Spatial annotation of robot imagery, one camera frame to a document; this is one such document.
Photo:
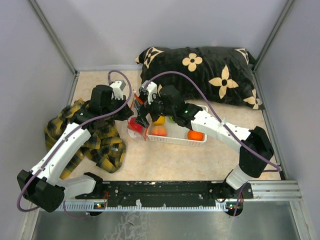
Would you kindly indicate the yellow black plaid shirt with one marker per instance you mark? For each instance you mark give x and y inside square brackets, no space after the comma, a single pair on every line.
[105,147]

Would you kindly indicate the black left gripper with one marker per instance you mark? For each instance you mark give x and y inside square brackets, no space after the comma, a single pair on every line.
[126,112]

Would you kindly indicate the clear zip bag orange zipper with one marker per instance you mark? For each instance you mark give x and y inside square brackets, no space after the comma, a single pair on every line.
[134,105]

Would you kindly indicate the aluminium frame rail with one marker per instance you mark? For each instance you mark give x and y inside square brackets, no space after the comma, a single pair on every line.
[253,192]

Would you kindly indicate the white perforated plastic basket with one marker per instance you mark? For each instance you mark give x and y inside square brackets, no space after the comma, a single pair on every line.
[175,134]

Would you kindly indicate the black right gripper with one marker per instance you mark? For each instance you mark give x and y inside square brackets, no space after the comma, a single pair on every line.
[142,112]

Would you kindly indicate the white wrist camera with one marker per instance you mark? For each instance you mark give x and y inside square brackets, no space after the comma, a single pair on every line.
[146,92]
[117,89]

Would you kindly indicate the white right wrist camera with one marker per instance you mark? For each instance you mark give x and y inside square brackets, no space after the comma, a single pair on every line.
[146,92]

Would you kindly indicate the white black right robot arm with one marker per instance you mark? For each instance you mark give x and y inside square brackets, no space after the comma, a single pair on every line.
[253,145]

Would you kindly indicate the red apple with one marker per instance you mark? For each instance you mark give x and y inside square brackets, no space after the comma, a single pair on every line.
[134,126]

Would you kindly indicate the yellow lemon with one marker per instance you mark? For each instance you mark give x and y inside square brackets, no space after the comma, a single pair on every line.
[160,121]

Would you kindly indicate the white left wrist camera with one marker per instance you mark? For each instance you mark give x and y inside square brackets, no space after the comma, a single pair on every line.
[117,89]

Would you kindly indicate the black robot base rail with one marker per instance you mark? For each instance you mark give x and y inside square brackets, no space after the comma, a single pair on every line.
[161,193]

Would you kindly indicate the black floral plush pillow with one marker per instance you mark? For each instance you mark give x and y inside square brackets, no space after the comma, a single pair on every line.
[222,74]

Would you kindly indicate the orange peach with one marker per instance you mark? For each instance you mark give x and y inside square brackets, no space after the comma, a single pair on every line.
[159,130]

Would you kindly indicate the orange tangerine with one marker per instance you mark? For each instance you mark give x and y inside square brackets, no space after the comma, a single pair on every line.
[195,135]

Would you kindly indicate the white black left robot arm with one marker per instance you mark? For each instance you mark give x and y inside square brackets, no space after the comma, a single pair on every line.
[42,185]

